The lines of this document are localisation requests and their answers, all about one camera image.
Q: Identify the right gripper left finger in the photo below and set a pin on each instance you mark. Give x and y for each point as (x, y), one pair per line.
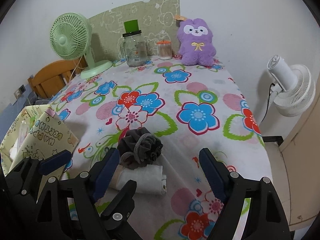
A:
(66, 209)

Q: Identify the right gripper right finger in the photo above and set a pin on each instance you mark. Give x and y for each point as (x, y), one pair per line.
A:
(266, 217)

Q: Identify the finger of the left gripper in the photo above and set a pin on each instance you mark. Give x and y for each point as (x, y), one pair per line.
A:
(19, 189)
(55, 162)

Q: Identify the white cloth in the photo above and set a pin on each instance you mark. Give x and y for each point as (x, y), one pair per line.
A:
(150, 179)

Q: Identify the dark grey knitted cloth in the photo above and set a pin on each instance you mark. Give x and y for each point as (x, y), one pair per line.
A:
(139, 148)

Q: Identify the yellow cartoon fabric storage box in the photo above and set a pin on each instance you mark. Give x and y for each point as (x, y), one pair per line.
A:
(37, 132)

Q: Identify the beige wooden door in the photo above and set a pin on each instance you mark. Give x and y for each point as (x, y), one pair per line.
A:
(300, 151)

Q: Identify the white standing fan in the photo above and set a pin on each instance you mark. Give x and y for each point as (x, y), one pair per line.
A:
(294, 90)

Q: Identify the green desk fan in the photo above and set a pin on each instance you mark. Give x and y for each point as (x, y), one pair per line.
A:
(70, 39)

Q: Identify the floral tablecloth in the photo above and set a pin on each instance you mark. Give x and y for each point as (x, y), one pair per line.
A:
(188, 108)

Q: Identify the glass mug jar green lid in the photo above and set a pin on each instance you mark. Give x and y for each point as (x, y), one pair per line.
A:
(133, 47)

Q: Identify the cotton swab jar orange lid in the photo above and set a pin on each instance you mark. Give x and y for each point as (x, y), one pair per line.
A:
(164, 50)

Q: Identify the green patterned backboard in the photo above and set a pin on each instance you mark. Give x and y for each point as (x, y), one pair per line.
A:
(156, 20)

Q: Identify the purple plush bunny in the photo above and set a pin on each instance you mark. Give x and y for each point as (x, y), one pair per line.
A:
(196, 43)

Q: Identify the wall power socket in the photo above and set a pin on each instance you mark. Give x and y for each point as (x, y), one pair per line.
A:
(18, 93)

